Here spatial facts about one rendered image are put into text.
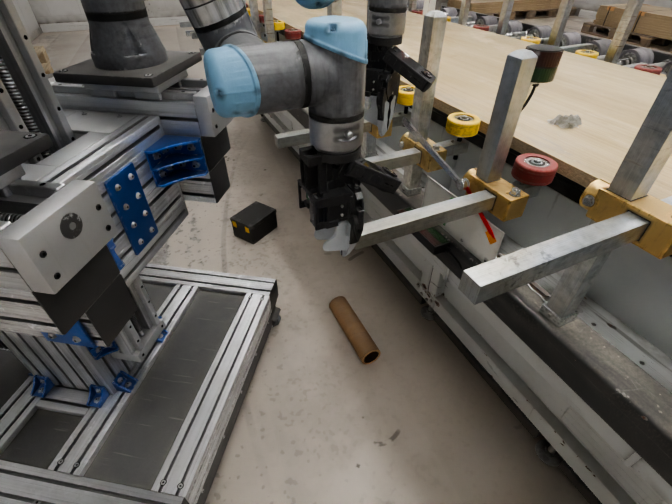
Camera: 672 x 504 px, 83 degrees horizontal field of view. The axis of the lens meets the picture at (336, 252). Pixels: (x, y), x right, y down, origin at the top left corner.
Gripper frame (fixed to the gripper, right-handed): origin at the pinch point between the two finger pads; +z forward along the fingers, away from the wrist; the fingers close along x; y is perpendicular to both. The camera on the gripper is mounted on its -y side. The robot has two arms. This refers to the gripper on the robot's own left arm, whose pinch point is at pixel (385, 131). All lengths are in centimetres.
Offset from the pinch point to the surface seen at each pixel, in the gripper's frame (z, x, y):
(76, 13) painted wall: 69, -344, 714
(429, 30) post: -20.6, -6.8, -4.9
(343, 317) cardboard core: 82, -7, 13
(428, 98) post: -6.7, -8.0, -6.8
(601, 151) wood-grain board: -1.1, -12.1, -44.9
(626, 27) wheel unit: -11, -111, -46
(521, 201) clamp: 3.2, 10.0, -33.6
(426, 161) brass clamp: 6.1, -2.5, -10.5
